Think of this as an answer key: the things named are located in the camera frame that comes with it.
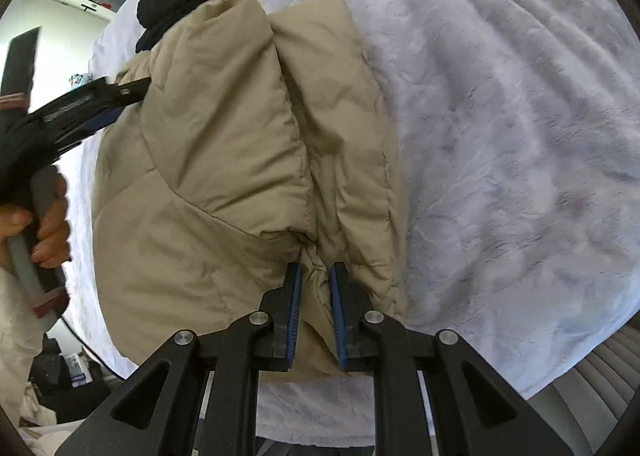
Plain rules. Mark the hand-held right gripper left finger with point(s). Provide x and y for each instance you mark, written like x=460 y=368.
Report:
x=295 y=321

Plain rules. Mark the person's left hand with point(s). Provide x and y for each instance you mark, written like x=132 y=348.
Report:
x=52 y=236

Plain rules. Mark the blue monkey print cloth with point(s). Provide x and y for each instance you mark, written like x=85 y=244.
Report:
x=81 y=80

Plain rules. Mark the beige tufted bed base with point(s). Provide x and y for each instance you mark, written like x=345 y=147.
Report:
x=600 y=376

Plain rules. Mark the lavender plush blanket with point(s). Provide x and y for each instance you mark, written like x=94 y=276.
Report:
x=500 y=136

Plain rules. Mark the small blue white packet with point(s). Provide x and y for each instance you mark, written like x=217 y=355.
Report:
x=76 y=370

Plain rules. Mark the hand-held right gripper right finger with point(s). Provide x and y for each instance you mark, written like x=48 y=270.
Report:
x=337 y=321

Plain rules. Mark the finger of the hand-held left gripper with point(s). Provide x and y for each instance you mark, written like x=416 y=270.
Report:
x=120 y=93
x=97 y=123

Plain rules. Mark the beige puffer jacket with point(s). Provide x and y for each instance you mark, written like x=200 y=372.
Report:
x=210 y=161

